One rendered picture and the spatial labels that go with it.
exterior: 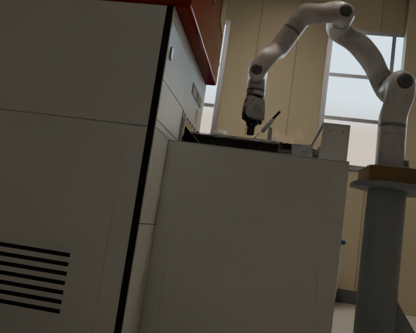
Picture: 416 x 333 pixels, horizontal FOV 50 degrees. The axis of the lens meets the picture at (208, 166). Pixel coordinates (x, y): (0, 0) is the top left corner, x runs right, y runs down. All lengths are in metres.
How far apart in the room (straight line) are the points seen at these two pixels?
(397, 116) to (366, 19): 2.97
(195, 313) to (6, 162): 0.78
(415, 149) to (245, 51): 1.90
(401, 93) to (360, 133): 2.53
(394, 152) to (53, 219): 1.39
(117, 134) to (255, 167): 0.48
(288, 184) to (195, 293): 0.48
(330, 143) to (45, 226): 0.99
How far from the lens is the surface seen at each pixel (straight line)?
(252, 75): 1.98
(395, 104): 2.10
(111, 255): 1.42
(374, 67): 2.17
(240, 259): 1.54
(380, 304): 2.04
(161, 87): 1.45
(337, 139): 1.65
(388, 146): 2.08
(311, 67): 4.75
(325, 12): 2.14
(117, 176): 1.42
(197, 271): 1.56
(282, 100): 4.63
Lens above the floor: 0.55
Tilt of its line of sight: 7 degrees up
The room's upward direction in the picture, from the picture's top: 8 degrees clockwise
